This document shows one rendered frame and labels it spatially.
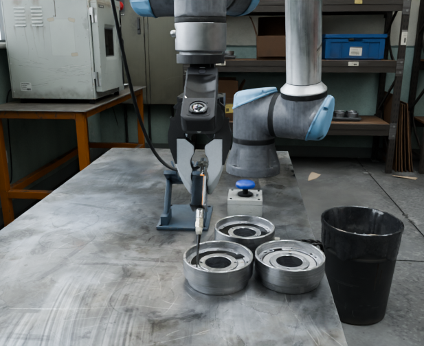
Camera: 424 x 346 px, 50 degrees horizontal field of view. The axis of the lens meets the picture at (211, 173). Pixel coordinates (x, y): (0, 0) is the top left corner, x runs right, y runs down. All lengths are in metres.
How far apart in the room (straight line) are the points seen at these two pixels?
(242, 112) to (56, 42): 1.94
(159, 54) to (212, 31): 3.88
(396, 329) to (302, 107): 1.25
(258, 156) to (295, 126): 0.13
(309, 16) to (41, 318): 0.83
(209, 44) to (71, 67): 2.33
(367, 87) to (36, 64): 3.14
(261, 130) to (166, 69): 3.37
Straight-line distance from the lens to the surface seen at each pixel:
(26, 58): 3.07
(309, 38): 1.12
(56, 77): 3.00
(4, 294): 0.74
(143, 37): 4.56
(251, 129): 1.20
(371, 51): 4.31
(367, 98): 4.85
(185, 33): 0.66
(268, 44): 4.15
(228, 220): 0.84
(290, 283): 0.67
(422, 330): 2.17
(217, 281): 0.65
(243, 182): 0.92
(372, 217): 2.17
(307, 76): 1.13
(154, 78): 4.56
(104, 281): 0.72
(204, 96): 0.62
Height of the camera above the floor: 1.15
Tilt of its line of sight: 16 degrees down
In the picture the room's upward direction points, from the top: straight up
